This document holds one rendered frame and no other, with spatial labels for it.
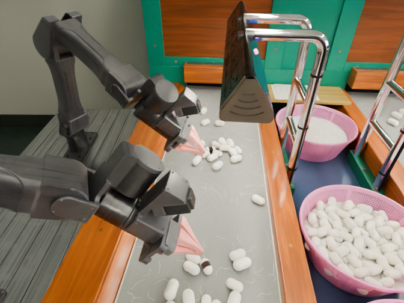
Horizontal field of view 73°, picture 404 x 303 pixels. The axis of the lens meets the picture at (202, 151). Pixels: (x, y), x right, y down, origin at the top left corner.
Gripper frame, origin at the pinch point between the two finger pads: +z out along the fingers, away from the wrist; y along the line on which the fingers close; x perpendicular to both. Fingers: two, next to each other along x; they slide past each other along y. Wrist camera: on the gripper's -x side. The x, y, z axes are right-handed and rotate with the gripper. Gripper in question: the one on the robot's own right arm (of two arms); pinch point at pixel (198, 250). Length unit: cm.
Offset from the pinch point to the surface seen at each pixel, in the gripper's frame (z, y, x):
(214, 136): 5.3, 47.9, 5.8
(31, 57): -93, 160, 107
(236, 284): 9.4, -2.4, -0.1
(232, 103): -12.9, 7.8, -22.4
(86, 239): -14.9, 3.7, 19.3
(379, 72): 45, 80, -43
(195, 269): 3.3, -0.2, 4.9
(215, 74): -2, 80, 0
